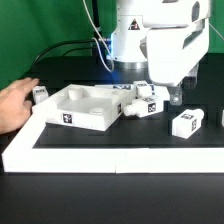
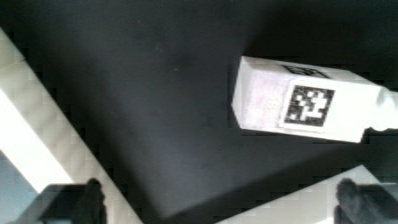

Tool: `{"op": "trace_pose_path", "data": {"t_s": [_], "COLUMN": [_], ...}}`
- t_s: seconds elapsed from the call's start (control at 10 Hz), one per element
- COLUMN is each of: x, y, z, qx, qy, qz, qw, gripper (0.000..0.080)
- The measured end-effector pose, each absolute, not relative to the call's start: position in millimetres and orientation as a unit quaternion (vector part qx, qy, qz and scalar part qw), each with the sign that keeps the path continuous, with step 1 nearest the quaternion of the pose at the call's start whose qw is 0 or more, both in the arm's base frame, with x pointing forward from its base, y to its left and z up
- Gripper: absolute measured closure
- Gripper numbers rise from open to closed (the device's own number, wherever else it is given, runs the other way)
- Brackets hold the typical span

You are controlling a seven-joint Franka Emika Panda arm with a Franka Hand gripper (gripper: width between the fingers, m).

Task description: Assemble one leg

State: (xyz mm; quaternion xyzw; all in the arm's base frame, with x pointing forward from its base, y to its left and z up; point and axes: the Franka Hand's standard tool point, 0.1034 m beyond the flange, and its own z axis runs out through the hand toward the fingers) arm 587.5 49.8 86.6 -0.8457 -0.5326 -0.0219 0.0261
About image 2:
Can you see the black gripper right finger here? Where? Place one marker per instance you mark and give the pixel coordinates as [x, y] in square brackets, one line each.
[367, 203]

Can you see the white U-shaped fence wall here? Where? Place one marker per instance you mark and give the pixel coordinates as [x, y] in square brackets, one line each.
[40, 141]

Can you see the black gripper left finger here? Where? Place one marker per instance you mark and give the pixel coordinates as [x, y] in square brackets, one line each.
[77, 206]

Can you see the white table leg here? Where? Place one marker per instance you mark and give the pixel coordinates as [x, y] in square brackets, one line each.
[310, 101]

